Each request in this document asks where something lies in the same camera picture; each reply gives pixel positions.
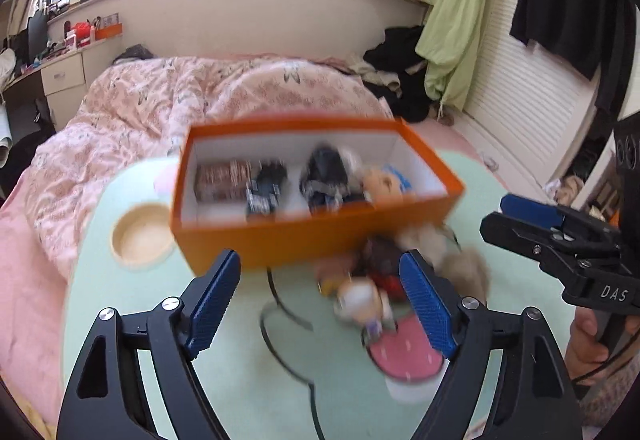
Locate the orange cardboard box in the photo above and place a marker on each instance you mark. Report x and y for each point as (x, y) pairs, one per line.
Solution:
(286, 190)

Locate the black lace satin cloth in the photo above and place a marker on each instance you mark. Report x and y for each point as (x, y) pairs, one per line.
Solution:
(330, 179)

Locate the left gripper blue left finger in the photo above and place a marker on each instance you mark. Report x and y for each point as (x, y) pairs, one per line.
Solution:
(105, 396)

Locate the black clothes pile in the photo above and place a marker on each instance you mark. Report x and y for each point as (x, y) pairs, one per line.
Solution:
(397, 55)

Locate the white helmet doll figure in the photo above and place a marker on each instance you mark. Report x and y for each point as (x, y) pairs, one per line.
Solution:
(357, 300)

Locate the white drawer desk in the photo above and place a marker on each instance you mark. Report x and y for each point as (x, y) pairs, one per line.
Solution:
(60, 85)

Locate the red container on sill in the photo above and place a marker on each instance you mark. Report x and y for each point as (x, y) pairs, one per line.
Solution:
(83, 30)

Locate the pink floral quilt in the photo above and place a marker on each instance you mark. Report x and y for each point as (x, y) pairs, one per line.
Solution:
(144, 109)

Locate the brown fluffy fur ball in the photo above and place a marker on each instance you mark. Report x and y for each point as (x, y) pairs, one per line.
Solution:
(468, 272)

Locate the light green hanging cloth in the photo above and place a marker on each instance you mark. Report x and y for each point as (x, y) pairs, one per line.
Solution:
(449, 44)

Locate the rolled white paper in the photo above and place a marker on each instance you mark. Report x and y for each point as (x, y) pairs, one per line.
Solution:
(6, 141)

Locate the knitted speckled right sleeve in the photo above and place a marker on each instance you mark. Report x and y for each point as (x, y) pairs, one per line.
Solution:
(598, 409)

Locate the brown playing card box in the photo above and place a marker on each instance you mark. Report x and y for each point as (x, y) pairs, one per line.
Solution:
(222, 181)

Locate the person right hand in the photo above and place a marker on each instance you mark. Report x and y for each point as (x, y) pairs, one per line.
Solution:
(585, 354)

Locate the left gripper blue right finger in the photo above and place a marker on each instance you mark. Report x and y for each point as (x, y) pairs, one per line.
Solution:
(533, 399)

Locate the green cartoon lap table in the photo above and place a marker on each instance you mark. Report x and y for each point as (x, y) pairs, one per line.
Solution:
(282, 366)

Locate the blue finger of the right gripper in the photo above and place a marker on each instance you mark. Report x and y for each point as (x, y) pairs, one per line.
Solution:
(543, 246)
(530, 211)

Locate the black leather pouch red clasp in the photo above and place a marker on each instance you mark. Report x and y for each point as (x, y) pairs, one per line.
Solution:
(380, 258)

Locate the green toy car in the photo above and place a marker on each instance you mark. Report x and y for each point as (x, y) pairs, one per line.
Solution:
(264, 189)

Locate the brown bear plush toy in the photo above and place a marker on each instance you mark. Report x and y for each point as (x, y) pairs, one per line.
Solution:
(385, 185)

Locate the white fluffy fur ball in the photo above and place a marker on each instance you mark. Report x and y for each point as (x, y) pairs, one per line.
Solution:
(431, 242)

